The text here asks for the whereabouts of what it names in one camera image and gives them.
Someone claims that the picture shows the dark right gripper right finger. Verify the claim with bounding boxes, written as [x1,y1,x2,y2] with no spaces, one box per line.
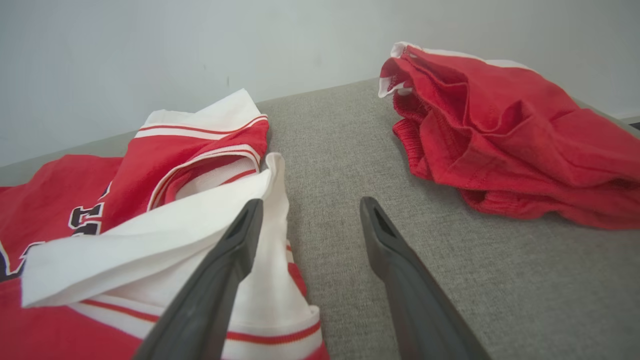
[359,196,493,360]

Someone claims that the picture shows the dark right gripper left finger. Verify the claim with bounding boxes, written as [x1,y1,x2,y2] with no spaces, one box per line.
[132,198,265,360]

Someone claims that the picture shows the red basketball jersey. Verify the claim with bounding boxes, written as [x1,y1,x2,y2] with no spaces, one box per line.
[0,89,331,360]

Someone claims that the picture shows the red shorts white stripe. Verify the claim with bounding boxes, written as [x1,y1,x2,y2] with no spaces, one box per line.
[378,41,640,231]

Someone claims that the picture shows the grey fabric sofa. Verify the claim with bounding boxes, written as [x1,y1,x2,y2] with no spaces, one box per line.
[0,77,640,360]

